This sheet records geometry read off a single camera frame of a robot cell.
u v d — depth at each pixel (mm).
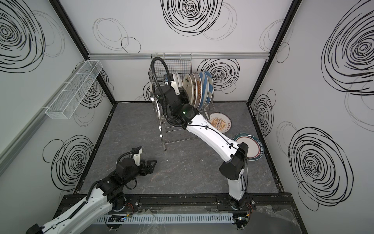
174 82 586
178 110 510
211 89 694
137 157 738
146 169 737
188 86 772
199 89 680
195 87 680
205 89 718
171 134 993
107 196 560
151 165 744
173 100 504
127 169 621
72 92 711
